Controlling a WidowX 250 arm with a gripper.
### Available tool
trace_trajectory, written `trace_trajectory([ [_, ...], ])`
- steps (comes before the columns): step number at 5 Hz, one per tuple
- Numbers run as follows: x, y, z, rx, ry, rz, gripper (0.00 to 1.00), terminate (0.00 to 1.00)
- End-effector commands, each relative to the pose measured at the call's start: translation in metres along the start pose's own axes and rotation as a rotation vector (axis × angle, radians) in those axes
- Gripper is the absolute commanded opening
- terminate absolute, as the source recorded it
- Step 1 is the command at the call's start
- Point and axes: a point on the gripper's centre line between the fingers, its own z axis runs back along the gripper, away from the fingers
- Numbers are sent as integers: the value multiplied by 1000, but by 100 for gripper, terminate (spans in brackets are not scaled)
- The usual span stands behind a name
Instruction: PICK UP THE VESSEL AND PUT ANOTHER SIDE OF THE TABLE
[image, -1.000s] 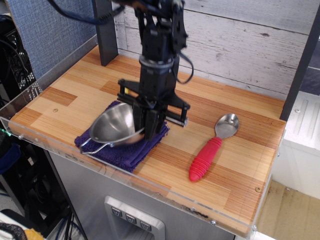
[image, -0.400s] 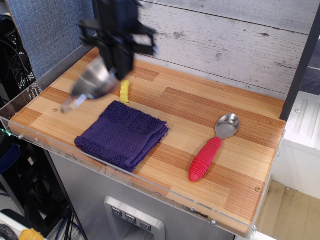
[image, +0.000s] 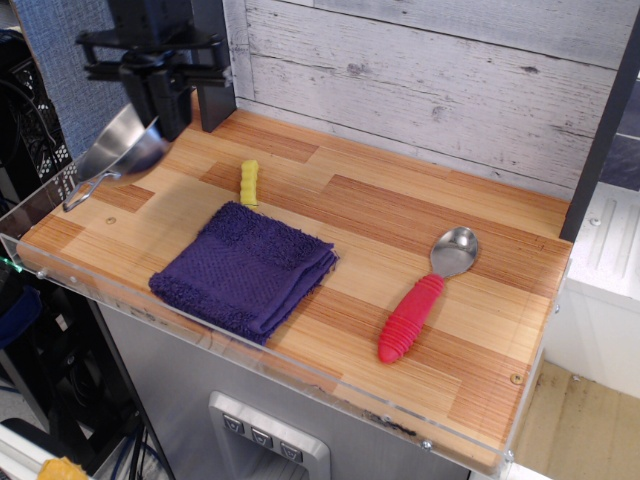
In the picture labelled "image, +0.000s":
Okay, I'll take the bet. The purple folded towel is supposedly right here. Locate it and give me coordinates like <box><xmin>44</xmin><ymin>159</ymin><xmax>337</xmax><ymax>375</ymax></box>
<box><xmin>149</xmin><ymin>202</ymin><xmax>338</xmax><ymax>345</ymax></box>

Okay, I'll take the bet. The red-handled metal spoon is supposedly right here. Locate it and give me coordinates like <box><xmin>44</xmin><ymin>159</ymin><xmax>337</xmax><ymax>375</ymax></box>
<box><xmin>378</xmin><ymin>227</ymin><xmax>479</xmax><ymax>364</ymax></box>

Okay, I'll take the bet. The stainless toy fridge cabinet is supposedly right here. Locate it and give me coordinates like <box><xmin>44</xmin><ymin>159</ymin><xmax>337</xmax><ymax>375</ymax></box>
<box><xmin>101</xmin><ymin>307</ymin><xmax>469</xmax><ymax>479</ymax></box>

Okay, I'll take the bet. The black plastic crate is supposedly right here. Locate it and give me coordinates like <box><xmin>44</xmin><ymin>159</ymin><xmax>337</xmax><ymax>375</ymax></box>
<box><xmin>1</xmin><ymin>29</ymin><xmax>71</xmax><ymax>199</ymax></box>

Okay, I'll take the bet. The stainless steel two-handled bowl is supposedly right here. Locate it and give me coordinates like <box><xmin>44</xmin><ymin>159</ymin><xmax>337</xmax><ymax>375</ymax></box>
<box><xmin>62</xmin><ymin>103</ymin><xmax>172</xmax><ymax>212</ymax></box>

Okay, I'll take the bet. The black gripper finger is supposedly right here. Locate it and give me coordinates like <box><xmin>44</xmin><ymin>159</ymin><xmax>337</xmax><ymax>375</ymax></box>
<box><xmin>119</xmin><ymin>64</ymin><xmax>157</xmax><ymax>127</ymax></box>
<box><xmin>148</xmin><ymin>70</ymin><xmax>192</xmax><ymax>141</ymax></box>

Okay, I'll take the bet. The dark support post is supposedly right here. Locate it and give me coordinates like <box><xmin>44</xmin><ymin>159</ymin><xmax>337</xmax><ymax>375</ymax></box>
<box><xmin>191</xmin><ymin>0</ymin><xmax>236</xmax><ymax>132</ymax></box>
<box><xmin>559</xmin><ymin>13</ymin><xmax>639</xmax><ymax>242</ymax></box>

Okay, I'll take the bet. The yellow ridged plastic piece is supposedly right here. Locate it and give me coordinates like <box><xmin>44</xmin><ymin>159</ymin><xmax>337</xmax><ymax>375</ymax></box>
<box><xmin>240</xmin><ymin>160</ymin><xmax>259</xmax><ymax>209</ymax></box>

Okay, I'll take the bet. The dark right support post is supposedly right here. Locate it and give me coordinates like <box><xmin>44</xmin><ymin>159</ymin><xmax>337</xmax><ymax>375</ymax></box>
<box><xmin>559</xmin><ymin>13</ymin><xmax>639</xmax><ymax>242</ymax></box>

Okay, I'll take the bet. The dark left support post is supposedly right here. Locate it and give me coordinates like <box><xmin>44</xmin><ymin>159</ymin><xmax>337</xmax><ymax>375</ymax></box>
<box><xmin>191</xmin><ymin>0</ymin><xmax>236</xmax><ymax>132</ymax></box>

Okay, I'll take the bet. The clear acrylic table guard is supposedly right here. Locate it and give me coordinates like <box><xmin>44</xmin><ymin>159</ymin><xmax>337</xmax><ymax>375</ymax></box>
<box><xmin>1</xmin><ymin>110</ymin><xmax>571</xmax><ymax>479</ymax></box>

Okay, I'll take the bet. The grey dispenser button panel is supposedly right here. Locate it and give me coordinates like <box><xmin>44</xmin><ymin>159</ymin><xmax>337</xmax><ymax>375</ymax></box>
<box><xmin>208</xmin><ymin>391</ymin><xmax>332</xmax><ymax>479</ymax></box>

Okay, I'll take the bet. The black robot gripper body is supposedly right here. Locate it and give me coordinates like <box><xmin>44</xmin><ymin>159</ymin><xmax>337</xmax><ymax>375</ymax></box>
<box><xmin>76</xmin><ymin>1</ymin><xmax>232</xmax><ymax>87</ymax></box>

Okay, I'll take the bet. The white ribbed appliance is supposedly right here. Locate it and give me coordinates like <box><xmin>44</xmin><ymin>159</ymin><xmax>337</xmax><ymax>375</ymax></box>
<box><xmin>543</xmin><ymin>183</ymin><xmax>639</xmax><ymax>397</ymax></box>

